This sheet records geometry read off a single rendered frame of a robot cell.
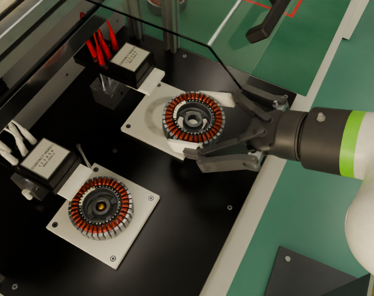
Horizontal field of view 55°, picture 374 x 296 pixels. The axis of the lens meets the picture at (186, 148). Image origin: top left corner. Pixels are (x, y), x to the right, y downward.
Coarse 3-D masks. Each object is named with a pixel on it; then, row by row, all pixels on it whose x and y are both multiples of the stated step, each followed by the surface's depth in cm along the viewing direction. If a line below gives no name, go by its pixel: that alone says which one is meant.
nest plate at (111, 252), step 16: (96, 176) 70; (112, 176) 70; (144, 192) 68; (64, 208) 66; (144, 208) 66; (48, 224) 65; (64, 224) 65; (80, 240) 63; (112, 240) 63; (128, 240) 63; (96, 256) 62; (112, 256) 62
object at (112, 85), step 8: (96, 80) 76; (112, 80) 76; (96, 88) 75; (104, 88) 75; (112, 88) 75; (120, 88) 78; (128, 88) 81; (96, 96) 78; (104, 96) 76; (112, 96) 76; (120, 96) 79; (104, 104) 79; (112, 104) 77
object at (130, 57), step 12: (84, 48) 71; (120, 48) 68; (132, 48) 68; (84, 60) 69; (96, 60) 69; (108, 60) 66; (120, 60) 66; (132, 60) 66; (144, 60) 66; (108, 72) 68; (120, 72) 66; (132, 72) 65; (144, 72) 68; (156, 72) 70; (132, 84) 67; (144, 84) 68; (156, 84) 69
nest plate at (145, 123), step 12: (144, 96) 79; (156, 96) 79; (168, 96) 79; (144, 108) 78; (156, 108) 78; (132, 120) 76; (144, 120) 76; (156, 120) 76; (180, 120) 76; (192, 120) 76; (204, 120) 76; (132, 132) 75; (144, 132) 75; (156, 132) 75; (156, 144) 73; (168, 144) 73; (180, 156) 72
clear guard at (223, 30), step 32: (96, 0) 53; (128, 0) 53; (160, 0) 53; (192, 0) 53; (224, 0) 53; (256, 0) 55; (192, 32) 49; (224, 32) 50; (224, 64) 50; (256, 64) 54
